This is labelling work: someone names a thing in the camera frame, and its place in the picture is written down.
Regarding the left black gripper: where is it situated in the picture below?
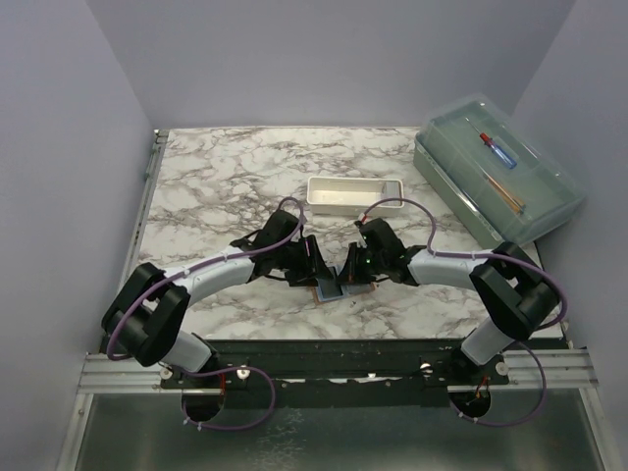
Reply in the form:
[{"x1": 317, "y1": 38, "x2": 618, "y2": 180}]
[{"x1": 274, "y1": 235, "x2": 333, "y2": 288}]

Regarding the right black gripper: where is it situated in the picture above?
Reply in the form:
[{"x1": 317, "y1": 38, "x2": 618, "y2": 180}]
[{"x1": 337, "y1": 242, "x2": 388, "y2": 286}]

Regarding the tan leather card holder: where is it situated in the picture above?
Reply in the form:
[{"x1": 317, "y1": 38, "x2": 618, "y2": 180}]
[{"x1": 311, "y1": 265, "x2": 376, "y2": 304}]

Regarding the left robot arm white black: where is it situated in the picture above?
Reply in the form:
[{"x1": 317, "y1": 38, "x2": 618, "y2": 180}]
[{"x1": 101, "y1": 209, "x2": 335, "y2": 388}]

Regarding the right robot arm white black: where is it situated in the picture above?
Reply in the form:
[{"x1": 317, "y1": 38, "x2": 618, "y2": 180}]
[{"x1": 338, "y1": 218, "x2": 562, "y2": 385}]

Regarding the white rectangular tray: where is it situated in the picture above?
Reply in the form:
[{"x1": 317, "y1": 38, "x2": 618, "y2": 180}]
[{"x1": 306, "y1": 177, "x2": 404, "y2": 217}]

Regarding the clear green plastic toolbox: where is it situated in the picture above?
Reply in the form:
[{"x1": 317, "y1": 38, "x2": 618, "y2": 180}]
[{"x1": 414, "y1": 93, "x2": 586, "y2": 248}]

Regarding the orange pencil tool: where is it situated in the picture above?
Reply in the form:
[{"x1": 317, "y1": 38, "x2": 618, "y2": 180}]
[{"x1": 483, "y1": 173, "x2": 526, "y2": 215}]

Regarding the red blue screwdriver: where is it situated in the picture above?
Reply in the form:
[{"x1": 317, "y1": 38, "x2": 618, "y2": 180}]
[{"x1": 464, "y1": 117, "x2": 517, "y2": 170}]

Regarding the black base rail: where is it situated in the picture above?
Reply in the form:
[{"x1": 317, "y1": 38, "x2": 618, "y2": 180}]
[{"x1": 97, "y1": 336, "x2": 521, "y2": 408}]

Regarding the aluminium frame rail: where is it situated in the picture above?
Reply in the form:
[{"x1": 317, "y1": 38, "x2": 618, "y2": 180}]
[{"x1": 56, "y1": 130, "x2": 170, "y2": 470}]

